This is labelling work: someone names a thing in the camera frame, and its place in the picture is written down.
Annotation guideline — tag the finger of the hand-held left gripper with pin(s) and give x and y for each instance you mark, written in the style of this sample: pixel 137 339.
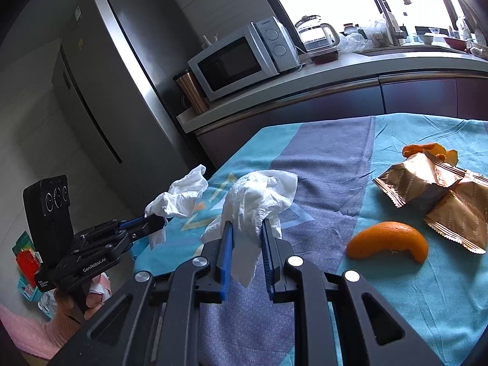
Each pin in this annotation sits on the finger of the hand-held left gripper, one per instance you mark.
pixel 131 223
pixel 146 232

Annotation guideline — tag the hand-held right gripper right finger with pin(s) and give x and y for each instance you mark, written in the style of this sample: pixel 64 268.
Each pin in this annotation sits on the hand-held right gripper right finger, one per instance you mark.
pixel 268 263

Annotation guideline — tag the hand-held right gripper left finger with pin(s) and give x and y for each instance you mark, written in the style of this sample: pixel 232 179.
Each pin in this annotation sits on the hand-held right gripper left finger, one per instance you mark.
pixel 225 263

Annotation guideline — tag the small white tissue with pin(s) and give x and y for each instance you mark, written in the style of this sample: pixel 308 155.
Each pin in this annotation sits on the small white tissue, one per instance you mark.
pixel 179 202

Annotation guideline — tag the large white tissue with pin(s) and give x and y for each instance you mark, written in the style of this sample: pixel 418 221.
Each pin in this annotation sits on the large white tissue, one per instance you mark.
pixel 259 202

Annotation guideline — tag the large orange peel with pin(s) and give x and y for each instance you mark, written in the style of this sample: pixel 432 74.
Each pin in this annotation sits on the large orange peel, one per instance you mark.
pixel 389 242

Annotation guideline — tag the gold foil wrapper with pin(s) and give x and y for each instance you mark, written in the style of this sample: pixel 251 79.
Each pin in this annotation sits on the gold foil wrapper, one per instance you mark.
pixel 415 179
pixel 461 217

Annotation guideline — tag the person's left hand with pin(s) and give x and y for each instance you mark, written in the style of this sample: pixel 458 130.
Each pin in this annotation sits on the person's left hand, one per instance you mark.
pixel 93 301

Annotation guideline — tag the red green package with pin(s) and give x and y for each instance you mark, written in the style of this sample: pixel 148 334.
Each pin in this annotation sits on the red green package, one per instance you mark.
pixel 27 261

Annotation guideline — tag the printed teal blanket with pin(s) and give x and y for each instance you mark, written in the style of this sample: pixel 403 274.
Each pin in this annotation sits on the printed teal blanket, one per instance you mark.
pixel 343 293

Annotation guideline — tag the copper travel tumbler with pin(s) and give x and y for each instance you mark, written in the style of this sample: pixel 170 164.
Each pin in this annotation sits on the copper travel tumbler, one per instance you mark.
pixel 192 91

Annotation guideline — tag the grey refrigerator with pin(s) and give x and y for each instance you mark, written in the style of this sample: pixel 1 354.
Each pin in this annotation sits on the grey refrigerator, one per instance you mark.
pixel 125 68

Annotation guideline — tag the white microwave oven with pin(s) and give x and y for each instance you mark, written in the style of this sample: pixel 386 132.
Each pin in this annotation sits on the white microwave oven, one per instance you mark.
pixel 236 61

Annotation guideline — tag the kitchen counter with cabinets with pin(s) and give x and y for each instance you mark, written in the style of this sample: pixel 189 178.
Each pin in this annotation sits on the kitchen counter with cabinets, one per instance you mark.
pixel 343 84

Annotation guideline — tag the small orange peel pieces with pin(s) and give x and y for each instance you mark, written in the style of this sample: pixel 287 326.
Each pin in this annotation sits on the small orange peel pieces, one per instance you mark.
pixel 430 150

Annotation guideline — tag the white figurine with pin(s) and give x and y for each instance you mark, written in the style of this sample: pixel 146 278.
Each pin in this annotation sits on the white figurine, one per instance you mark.
pixel 210 39

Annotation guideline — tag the dark red bowl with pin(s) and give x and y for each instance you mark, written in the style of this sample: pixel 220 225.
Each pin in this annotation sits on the dark red bowl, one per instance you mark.
pixel 324 56

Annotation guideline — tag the glass electric kettle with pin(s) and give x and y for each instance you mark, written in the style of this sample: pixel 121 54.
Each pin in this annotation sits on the glass electric kettle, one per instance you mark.
pixel 316 34

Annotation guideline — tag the clear plastic bag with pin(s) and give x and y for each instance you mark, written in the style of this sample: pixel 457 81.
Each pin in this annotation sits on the clear plastic bag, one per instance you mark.
pixel 352 42

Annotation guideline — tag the small white bowl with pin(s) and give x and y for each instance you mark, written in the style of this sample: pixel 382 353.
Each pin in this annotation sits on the small white bowl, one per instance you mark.
pixel 426 38

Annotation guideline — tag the steel kitchen faucet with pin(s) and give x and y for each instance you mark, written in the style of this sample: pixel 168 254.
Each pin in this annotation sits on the steel kitchen faucet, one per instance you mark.
pixel 390 11

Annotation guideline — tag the red basin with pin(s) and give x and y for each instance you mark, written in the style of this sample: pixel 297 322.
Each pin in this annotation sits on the red basin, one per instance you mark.
pixel 456 42

